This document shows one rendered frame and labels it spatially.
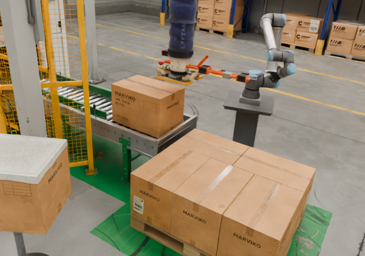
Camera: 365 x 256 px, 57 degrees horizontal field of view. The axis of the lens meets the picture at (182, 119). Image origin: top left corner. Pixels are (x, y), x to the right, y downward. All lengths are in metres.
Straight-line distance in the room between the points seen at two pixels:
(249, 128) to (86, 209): 1.83
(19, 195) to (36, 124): 1.01
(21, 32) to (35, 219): 1.31
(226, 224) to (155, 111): 1.24
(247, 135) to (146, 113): 1.18
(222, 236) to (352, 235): 1.36
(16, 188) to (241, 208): 1.42
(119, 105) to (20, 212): 1.61
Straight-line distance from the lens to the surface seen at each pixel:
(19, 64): 2.72
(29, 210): 2.06
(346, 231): 3.43
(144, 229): 2.93
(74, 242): 2.96
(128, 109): 3.27
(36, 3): 2.68
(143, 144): 3.12
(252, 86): 3.54
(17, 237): 2.53
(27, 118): 2.87
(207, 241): 2.57
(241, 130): 3.69
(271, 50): 3.11
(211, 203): 2.43
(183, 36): 2.88
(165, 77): 3.00
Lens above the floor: 2.06
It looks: 25 degrees down
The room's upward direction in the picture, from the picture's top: 4 degrees clockwise
